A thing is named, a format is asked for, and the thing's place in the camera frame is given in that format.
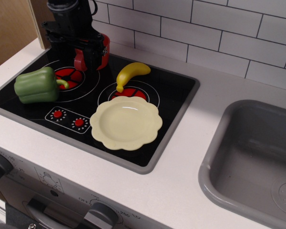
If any grey oven door handle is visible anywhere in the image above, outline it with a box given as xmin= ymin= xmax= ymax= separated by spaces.
xmin=26 ymin=199 xmax=83 ymax=229

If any grey toy sink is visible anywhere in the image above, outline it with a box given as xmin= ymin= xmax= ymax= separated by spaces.
xmin=198 ymin=100 xmax=286 ymax=229

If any red plastic cup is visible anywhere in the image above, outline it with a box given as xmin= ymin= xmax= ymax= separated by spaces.
xmin=74 ymin=33 xmax=110 ymax=72

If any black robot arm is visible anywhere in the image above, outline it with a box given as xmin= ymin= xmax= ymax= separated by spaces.
xmin=41 ymin=0 xmax=110 ymax=72

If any yellow toy banana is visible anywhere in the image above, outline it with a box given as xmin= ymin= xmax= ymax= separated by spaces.
xmin=116 ymin=62 xmax=151 ymax=93

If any black toy stovetop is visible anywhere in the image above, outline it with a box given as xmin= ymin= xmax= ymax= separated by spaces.
xmin=0 ymin=49 xmax=200 ymax=174

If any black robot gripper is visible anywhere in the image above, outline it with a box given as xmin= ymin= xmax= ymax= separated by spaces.
xmin=41 ymin=4 xmax=105 ymax=71

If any grey right oven knob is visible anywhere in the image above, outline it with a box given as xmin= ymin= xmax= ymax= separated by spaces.
xmin=84 ymin=203 xmax=118 ymax=229

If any green toy bell pepper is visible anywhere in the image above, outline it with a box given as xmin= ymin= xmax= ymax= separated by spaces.
xmin=14 ymin=67 xmax=69 ymax=104

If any cream scalloped plate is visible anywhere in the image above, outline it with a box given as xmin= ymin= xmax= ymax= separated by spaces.
xmin=90 ymin=96 xmax=163 ymax=151

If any wooden side panel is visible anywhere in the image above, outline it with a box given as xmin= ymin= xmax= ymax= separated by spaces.
xmin=0 ymin=0 xmax=54 ymax=65

